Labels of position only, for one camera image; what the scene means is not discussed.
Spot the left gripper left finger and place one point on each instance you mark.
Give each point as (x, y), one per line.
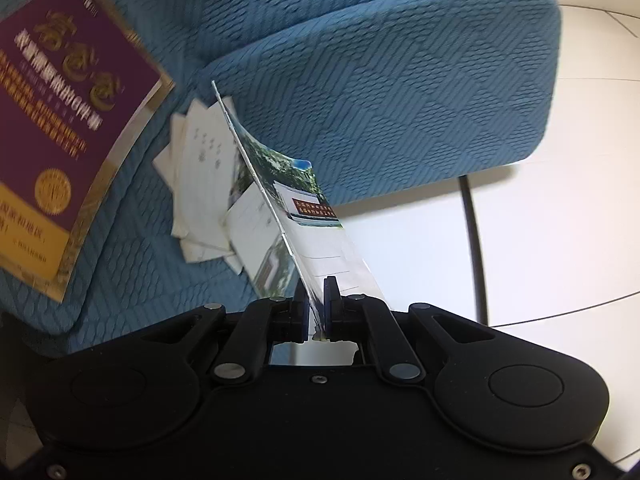
(300, 300)

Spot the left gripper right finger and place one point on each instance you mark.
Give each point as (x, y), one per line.
(332, 304)

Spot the landscape photo postcard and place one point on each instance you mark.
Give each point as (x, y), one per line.
(312, 234)

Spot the white paper cards stack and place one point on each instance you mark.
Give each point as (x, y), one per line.
(219, 211)

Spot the blue textured chair cover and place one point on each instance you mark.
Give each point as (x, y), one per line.
(380, 95)

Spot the purple and gold book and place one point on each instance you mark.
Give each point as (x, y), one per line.
(77, 89)

